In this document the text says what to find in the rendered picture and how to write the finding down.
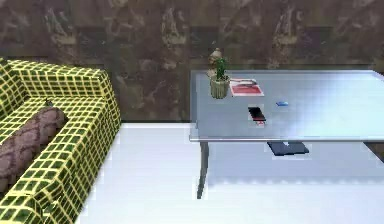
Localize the brown patterned cushion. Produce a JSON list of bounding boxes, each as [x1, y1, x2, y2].
[[0, 106, 69, 194]]

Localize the grey glass top table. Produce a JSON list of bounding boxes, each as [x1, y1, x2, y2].
[[189, 69, 384, 200]]

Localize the tan small statue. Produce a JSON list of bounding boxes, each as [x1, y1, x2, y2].
[[206, 47, 224, 78]]

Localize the black phone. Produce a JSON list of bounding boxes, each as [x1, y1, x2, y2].
[[247, 106, 267, 123]]

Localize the dark blue flat object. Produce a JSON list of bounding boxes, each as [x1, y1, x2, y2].
[[266, 141, 310, 157]]

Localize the red and white book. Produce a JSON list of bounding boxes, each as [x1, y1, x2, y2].
[[229, 78, 265, 98]]

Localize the green plant in ribbed pot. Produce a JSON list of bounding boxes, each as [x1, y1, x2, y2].
[[209, 57, 231, 100]]

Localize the green yellow checked sofa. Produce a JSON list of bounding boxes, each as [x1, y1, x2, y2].
[[0, 57, 122, 224]]

